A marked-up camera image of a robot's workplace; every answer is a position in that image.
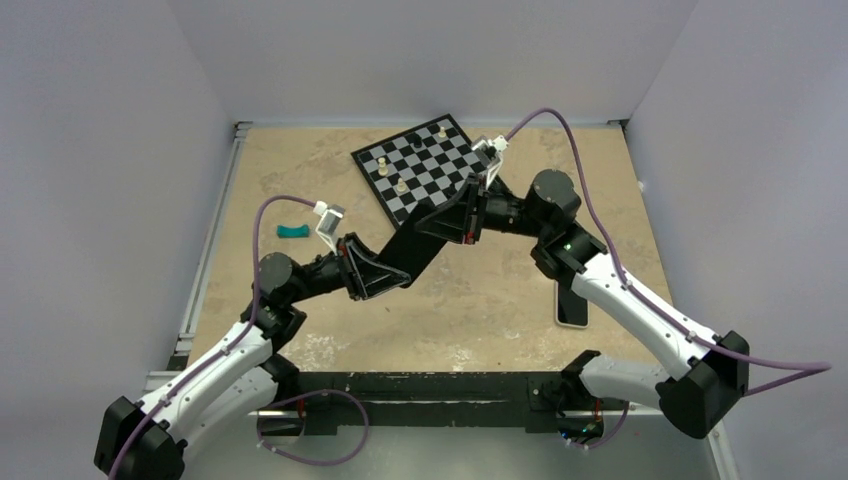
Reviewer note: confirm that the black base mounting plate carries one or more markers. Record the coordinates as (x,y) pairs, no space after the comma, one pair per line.
(534,402)

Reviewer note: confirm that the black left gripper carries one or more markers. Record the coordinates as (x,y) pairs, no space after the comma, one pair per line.
(363,271)

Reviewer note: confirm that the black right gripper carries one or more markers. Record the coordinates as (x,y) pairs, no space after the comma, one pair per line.
(456,219)

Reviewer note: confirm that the phone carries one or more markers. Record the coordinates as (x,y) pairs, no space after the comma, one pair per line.
(571,310)

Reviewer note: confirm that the black chess piece back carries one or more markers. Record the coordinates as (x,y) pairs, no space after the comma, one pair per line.
(415,140)

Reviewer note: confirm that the black white chessboard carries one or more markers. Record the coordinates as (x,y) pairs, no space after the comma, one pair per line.
(431,172)

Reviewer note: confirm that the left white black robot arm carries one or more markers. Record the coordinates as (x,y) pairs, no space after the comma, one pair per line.
(156,436)

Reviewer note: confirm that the black phone case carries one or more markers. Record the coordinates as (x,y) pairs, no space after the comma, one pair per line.
(409,250)

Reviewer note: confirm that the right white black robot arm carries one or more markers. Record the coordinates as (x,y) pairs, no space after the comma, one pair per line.
(700,374)

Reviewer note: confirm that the teal arch block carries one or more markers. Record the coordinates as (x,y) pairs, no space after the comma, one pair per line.
(287,232)

